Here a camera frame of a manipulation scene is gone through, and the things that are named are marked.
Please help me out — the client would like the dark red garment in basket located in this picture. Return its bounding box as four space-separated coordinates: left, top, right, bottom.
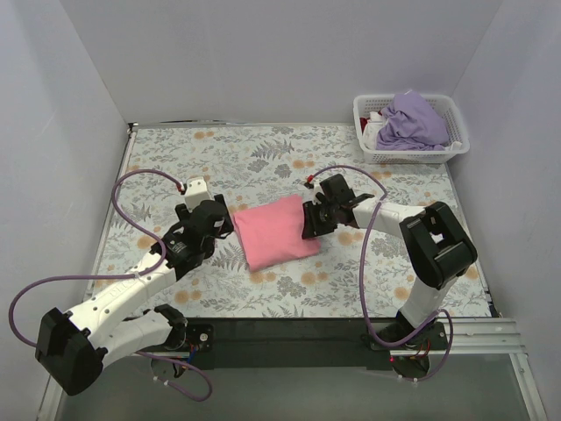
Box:
359 118 369 132

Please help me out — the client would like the aluminium frame rail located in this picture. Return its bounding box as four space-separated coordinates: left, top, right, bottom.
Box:
39 318 546 420

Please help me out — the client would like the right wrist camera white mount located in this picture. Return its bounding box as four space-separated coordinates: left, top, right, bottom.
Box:
304 175 324 196

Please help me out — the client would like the white plastic laundry basket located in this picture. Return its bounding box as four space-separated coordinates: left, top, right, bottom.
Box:
352 93 471 166

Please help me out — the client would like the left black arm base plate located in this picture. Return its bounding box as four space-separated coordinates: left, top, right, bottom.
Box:
163 324 215 353

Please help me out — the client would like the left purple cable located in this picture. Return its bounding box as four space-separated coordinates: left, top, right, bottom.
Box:
7 168 214 403

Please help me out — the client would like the white garment in basket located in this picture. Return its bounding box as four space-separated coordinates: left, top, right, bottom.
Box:
362 111 387 150

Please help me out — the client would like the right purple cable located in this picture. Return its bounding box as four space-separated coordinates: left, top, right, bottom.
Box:
304 164 455 383

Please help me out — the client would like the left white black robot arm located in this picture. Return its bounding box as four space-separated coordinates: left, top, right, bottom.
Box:
35 195 233 396

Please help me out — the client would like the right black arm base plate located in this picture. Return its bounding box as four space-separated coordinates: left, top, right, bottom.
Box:
360 322 448 351

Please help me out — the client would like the purple cable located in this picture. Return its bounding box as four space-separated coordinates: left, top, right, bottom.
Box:
304 164 455 383
7 168 214 403

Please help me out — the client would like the purple t shirt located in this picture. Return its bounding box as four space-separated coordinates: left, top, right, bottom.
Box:
377 90 450 152

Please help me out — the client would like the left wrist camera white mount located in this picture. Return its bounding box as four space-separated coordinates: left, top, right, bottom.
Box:
180 176 212 211

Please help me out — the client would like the pink t shirt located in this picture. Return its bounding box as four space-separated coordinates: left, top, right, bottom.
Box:
233 195 321 272

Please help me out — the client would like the floral table mat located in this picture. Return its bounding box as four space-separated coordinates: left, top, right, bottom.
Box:
85 125 496 319

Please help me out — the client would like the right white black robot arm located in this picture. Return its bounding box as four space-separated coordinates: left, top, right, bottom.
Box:
302 174 478 348

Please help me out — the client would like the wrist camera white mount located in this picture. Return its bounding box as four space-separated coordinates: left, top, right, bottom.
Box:
304 175 324 196
180 176 212 211

